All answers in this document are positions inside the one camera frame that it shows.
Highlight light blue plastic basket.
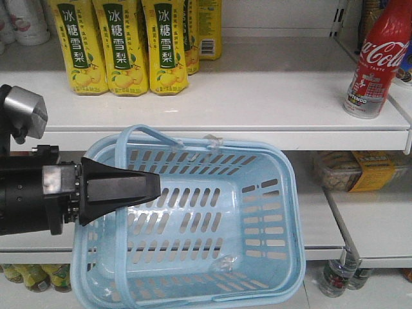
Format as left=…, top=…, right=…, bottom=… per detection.
left=70, top=125, right=306, bottom=308

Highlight white shelf unit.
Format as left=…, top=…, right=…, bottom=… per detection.
left=0, top=0, right=412, bottom=290

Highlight white peach drink bottle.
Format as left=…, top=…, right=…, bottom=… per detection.
left=5, top=0, right=50, bottom=46

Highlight red coca-cola bottle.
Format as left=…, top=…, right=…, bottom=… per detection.
left=342, top=1, right=411, bottom=119

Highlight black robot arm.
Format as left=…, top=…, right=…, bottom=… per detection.
left=1, top=145, right=160, bottom=235

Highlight yellow label snack box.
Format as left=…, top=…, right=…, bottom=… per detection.
left=311, top=151, right=411, bottom=192

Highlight yellow pear tea bottle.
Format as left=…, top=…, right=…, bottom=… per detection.
left=142, top=1, right=189, bottom=96
left=48, top=1, right=109, bottom=95
left=93, top=1, right=149, bottom=97

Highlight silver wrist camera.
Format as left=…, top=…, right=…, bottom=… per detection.
left=1, top=84, right=48, bottom=145

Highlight clear water bottle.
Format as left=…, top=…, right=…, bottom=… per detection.
left=319, top=260, right=356, bottom=298

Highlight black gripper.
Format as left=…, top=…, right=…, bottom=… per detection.
left=32, top=145, right=161, bottom=235

